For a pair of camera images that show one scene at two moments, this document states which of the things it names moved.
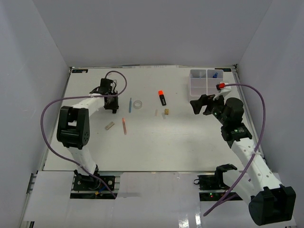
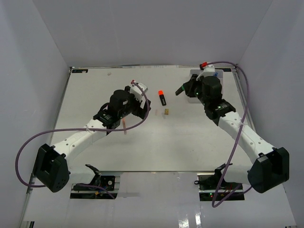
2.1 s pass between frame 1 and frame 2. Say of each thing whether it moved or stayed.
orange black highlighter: stayed
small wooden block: stayed
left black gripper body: moved
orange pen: stayed
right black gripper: moved
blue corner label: stayed
